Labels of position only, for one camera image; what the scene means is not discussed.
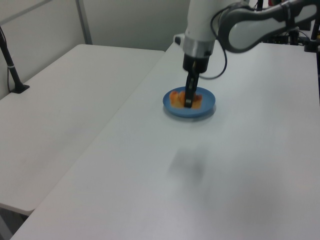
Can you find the orange-brown bread loaf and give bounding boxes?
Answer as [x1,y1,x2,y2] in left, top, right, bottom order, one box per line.
[169,90,203,110]

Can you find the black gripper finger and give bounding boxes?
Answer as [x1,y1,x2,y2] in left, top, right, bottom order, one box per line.
[184,69,200,110]

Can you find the black pole with clamp base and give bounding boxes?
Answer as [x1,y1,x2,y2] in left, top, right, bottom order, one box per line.
[0,24,31,95]
[303,17,320,54]

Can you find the grey partition frame post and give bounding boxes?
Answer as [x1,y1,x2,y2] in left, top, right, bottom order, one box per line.
[75,0,94,46]

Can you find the blue round plate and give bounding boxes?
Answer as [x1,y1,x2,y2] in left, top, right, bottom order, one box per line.
[162,85,217,119]

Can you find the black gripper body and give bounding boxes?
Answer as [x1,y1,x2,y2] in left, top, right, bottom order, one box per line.
[182,50,211,75]

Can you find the white side table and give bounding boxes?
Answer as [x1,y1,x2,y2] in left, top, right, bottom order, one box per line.
[0,43,166,216]

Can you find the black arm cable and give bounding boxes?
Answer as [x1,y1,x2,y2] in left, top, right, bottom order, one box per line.
[199,4,251,80]

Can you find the black electronics box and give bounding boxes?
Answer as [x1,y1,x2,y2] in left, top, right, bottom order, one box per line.
[264,27,305,47]

